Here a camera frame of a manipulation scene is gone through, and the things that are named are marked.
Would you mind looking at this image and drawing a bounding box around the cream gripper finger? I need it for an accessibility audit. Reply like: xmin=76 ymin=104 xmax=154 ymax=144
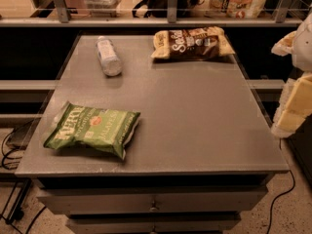
xmin=271 ymin=73 xmax=312 ymax=138
xmin=271 ymin=31 xmax=295 ymax=57

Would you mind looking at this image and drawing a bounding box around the brown chip bag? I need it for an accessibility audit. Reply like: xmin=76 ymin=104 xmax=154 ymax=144
xmin=151 ymin=26 xmax=234 ymax=60

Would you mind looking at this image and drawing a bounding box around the colourful printed bag on shelf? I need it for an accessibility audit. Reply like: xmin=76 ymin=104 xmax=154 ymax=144
xmin=205 ymin=0 xmax=266 ymax=19

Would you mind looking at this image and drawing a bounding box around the green jalapeno chip bag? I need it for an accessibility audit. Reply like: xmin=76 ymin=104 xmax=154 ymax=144
xmin=43 ymin=101 xmax=140 ymax=160

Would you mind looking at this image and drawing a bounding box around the grey drawer cabinet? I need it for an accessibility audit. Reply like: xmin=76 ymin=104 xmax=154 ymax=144
xmin=17 ymin=35 xmax=289 ymax=234

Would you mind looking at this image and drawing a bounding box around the clear plastic water bottle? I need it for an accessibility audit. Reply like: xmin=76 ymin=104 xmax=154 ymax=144
xmin=96 ymin=36 xmax=122 ymax=77

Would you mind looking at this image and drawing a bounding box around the black floor cable right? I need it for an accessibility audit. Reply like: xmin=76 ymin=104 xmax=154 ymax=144
xmin=265 ymin=136 xmax=296 ymax=234

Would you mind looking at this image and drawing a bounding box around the metal shelf rail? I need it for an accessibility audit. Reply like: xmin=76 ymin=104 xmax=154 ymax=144
xmin=0 ymin=0 xmax=312 ymax=28

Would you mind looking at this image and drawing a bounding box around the black floor cables left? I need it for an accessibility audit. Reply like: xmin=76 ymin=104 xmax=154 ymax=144
xmin=0 ymin=119 xmax=47 ymax=234

